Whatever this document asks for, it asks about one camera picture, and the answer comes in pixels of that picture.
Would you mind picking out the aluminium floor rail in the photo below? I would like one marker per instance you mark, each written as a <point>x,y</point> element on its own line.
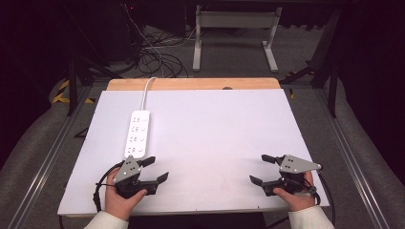
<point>353,165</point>
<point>44,165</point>

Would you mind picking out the yellow black hazard tape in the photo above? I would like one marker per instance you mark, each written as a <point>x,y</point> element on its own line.
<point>63,92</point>

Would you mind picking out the white power strip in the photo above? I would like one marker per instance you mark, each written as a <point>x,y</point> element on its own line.
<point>137,133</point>

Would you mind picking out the person's right hand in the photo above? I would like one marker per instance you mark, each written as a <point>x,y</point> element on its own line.
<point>296,200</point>

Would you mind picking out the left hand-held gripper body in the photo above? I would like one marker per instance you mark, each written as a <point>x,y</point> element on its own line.
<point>126,173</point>

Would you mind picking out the white metal desk frame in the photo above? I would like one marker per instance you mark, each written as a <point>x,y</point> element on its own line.
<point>235,19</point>

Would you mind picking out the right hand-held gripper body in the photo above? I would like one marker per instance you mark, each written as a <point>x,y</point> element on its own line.
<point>294,165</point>

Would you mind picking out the black metal stand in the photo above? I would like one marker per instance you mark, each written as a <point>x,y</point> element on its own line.
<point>329,70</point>
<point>74,82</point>

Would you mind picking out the person's left hand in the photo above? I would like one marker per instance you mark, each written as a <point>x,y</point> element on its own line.
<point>118,202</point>

